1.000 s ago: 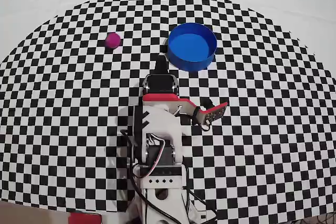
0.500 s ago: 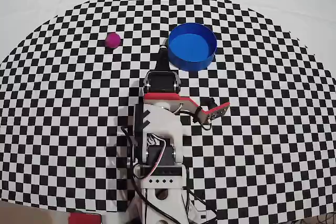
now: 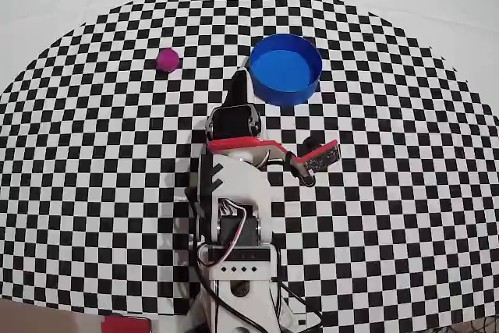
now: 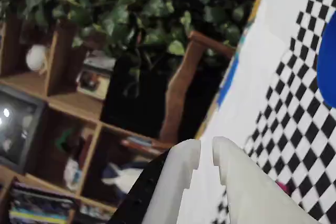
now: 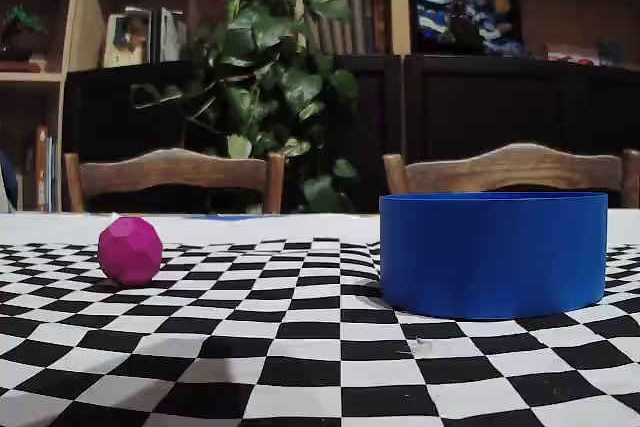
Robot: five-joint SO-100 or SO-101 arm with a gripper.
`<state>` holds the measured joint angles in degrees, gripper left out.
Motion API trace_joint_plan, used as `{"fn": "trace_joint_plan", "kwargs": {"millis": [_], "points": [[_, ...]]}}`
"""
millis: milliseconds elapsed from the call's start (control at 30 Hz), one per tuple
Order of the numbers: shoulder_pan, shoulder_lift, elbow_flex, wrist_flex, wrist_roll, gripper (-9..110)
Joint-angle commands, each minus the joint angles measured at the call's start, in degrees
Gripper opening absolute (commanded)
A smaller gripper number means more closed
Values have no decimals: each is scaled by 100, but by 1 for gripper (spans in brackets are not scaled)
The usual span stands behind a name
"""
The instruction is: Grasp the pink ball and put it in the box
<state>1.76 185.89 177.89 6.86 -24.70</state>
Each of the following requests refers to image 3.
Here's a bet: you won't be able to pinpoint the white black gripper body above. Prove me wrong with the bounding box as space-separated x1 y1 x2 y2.
205 103 263 143

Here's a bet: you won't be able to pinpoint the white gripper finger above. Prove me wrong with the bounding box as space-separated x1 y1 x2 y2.
242 58 255 105

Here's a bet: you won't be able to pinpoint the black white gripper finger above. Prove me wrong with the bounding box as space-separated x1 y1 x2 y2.
227 69 250 108

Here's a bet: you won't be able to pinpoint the pink faceted ball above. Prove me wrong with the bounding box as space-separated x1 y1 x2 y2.
156 48 181 73

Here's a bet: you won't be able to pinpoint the blue round box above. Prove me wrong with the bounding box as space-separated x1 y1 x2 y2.
249 34 324 107

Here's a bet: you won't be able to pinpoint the red flat box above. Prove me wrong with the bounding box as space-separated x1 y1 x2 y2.
101 315 152 333

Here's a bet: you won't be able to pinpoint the black white checkerboard sheet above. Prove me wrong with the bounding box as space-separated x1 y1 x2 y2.
0 0 499 324

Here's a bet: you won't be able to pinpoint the wrist camera with red mount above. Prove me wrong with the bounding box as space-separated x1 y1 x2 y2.
207 136 341 189

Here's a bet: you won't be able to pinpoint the black camera cable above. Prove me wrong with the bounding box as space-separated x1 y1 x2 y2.
182 192 219 333

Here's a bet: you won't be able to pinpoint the black looped cable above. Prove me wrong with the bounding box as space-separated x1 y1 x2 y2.
272 278 324 329

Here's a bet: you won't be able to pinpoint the tangled thin wires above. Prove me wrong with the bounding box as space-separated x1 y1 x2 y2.
448 317 499 333

